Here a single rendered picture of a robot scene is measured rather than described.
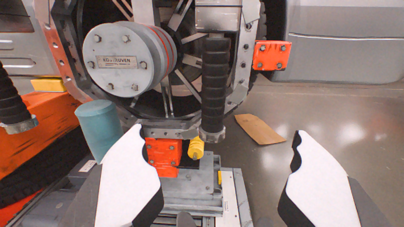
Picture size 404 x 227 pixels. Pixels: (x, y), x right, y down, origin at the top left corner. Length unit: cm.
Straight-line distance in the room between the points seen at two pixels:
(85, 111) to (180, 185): 58
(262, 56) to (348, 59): 37
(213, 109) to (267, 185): 104
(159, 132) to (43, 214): 43
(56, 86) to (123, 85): 57
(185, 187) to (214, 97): 68
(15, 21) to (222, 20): 33
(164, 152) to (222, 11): 47
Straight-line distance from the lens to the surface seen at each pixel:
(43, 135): 79
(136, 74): 31
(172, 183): 86
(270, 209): 111
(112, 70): 33
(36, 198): 103
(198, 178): 87
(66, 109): 85
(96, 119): 43
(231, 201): 99
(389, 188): 169
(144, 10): 45
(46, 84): 90
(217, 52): 19
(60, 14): 59
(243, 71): 43
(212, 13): 19
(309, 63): 66
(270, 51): 44
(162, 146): 55
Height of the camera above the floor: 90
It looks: 28 degrees down
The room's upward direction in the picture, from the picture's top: 1 degrees clockwise
